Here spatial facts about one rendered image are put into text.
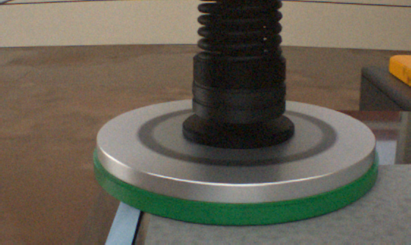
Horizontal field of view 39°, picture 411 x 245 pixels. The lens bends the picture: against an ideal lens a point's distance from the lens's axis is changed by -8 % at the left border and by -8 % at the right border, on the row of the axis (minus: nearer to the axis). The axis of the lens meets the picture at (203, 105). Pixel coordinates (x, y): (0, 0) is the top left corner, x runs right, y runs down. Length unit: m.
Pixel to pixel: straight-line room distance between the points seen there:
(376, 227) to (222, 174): 0.10
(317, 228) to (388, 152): 0.16
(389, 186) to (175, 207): 0.16
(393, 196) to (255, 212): 0.11
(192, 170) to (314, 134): 0.12
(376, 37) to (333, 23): 0.51
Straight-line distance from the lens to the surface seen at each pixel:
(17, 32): 6.90
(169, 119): 0.50
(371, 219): 0.39
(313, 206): 0.38
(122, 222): 0.44
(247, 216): 0.37
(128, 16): 6.56
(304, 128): 0.48
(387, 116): 0.63
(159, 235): 0.36
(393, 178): 0.46
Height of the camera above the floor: 1.03
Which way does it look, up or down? 15 degrees down
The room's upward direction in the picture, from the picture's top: straight up
